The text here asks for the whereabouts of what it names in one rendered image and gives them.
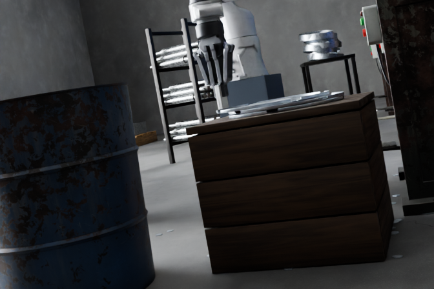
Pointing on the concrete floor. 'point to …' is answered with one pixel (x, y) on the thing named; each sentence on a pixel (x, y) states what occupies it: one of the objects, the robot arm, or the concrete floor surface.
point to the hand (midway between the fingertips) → (221, 97)
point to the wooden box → (294, 187)
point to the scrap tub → (72, 192)
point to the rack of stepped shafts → (182, 54)
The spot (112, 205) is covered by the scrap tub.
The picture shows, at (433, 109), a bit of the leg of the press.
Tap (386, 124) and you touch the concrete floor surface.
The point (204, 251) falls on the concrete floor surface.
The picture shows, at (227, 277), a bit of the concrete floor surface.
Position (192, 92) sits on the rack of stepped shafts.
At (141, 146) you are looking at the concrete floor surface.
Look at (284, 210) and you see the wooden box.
